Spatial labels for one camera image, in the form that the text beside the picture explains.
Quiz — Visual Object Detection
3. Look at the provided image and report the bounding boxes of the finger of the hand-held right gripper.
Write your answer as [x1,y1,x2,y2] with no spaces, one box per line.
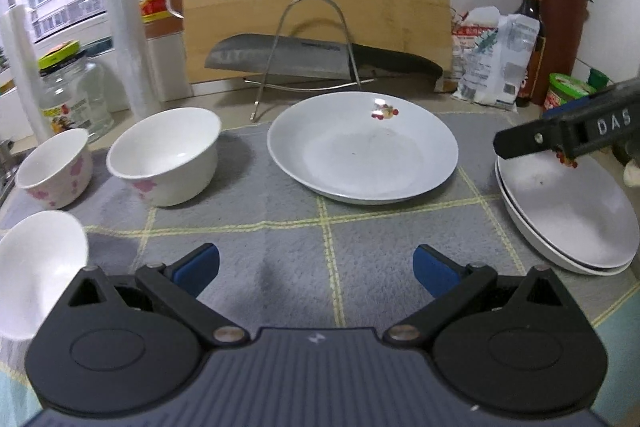
[542,78,640,118]
[493,117,568,160]

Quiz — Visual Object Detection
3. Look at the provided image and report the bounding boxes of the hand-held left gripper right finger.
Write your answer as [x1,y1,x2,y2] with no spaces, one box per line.
[382,243,571,350]

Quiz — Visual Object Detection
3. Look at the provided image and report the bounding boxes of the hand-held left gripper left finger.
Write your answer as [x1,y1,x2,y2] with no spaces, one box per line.
[64,243,251,349]

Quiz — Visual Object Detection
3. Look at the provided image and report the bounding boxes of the large white fruit-print plate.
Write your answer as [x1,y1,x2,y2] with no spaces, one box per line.
[495,147,633,270]

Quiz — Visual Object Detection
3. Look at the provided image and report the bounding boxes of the deep white fruit-print plate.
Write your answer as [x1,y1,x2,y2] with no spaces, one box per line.
[267,92,459,206]

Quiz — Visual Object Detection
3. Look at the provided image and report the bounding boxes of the stained white fruit-print plate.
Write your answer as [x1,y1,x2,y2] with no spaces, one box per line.
[496,177,633,278]

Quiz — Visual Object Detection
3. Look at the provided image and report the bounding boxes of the plain white bowl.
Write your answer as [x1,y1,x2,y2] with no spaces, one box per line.
[0,210,90,341]

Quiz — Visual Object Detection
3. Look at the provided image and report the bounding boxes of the small pink-flowered white bowl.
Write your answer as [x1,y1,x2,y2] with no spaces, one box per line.
[15,128,94,210]

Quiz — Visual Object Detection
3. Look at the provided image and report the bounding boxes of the green-lidded jar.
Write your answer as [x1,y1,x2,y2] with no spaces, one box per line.
[542,73,596,115]

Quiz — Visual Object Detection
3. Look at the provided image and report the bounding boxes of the brown knife block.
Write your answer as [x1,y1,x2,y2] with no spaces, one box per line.
[532,0,588,105]

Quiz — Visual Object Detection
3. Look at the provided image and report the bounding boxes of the clear and white plastic bag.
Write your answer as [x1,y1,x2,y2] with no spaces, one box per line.
[452,14,543,110]

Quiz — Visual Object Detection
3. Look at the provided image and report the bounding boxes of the grey and teal checked mat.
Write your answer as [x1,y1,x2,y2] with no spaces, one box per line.
[0,109,640,427]

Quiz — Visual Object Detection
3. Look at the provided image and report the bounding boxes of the dark soy sauce bottle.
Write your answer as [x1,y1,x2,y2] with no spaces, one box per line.
[515,0,547,108]

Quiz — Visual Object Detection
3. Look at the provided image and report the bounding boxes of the red and white bag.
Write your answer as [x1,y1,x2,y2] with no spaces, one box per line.
[451,7,501,92]

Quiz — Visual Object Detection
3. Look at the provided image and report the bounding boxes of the glass jar with yellow-green lid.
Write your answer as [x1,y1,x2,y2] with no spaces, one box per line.
[39,41,115,142]

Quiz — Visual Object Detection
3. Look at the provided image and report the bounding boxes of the tall plastic wrap roll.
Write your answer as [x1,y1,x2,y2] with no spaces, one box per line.
[100,0,153,120]

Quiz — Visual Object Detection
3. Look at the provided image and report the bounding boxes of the short plastic wrap roll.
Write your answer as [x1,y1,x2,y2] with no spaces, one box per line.
[0,4,53,142]

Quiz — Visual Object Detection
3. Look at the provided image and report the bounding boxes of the steel cleaver with black handle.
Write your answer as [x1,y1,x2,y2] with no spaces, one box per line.
[205,33,445,82]

